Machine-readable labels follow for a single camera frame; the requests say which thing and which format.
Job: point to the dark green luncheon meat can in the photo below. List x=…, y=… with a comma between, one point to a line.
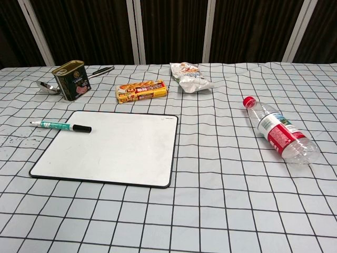
x=73, y=81

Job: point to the dark folding screen white frame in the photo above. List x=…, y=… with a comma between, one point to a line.
x=171, y=26

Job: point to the green whiteboard marker black cap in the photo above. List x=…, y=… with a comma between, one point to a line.
x=60, y=126

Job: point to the white black checkered tablecloth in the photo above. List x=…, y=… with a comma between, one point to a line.
x=210, y=210

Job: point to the yellow orange snack box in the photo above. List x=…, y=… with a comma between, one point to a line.
x=142, y=91

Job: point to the white crinkled snack bag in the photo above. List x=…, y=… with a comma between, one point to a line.
x=192, y=79

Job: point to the clear plastic bottle red label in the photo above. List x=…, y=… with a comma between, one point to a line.
x=279, y=131

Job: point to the white dry-erase board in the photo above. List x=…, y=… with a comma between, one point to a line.
x=118, y=153

